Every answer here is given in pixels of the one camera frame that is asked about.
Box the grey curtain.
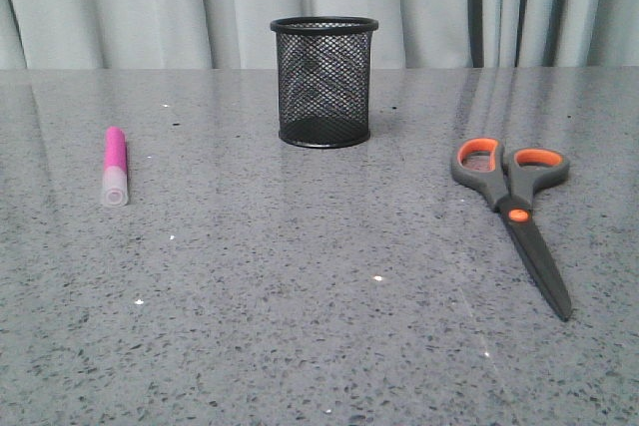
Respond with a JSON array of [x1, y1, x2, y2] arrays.
[[1, 0, 638, 69]]

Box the pink marker pen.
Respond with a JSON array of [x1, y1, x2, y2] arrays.
[[101, 127, 129, 208]]

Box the black mesh pen holder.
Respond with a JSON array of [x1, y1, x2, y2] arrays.
[[271, 16, 378, 149]]

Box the grey orange scissors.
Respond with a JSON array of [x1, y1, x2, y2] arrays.
[[450, 138, 572, 322]]

